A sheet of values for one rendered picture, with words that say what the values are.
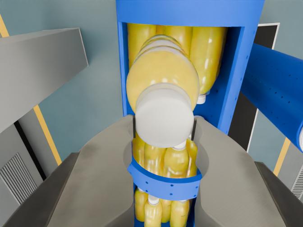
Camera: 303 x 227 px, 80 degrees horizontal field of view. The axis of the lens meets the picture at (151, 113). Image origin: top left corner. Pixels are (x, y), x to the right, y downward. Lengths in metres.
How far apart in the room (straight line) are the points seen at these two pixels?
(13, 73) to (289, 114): 1.09
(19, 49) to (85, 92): 0.88
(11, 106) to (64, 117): 1.12
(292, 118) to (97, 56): 1.38
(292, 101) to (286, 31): 1.07
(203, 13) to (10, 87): 0.82
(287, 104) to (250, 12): 0.51
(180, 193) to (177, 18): 0.39
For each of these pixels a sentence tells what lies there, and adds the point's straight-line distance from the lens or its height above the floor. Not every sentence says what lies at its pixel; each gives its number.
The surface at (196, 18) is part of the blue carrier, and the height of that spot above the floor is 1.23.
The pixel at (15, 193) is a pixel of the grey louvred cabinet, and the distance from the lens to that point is 2.31.
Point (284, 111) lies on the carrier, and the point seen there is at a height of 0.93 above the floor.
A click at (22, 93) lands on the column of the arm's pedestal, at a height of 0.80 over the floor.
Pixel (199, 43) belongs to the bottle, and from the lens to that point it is 0.42.
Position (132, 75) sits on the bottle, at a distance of 0.15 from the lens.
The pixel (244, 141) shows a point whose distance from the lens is 1.92.
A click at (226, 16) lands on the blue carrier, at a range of 0.32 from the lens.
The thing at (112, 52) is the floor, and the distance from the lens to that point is 1.61.
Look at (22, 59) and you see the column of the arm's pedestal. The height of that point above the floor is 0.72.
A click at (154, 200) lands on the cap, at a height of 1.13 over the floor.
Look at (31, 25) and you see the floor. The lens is 1.83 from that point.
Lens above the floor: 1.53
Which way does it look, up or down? 60 degrees down
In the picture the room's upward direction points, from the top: 175 degrees counter-clockwise
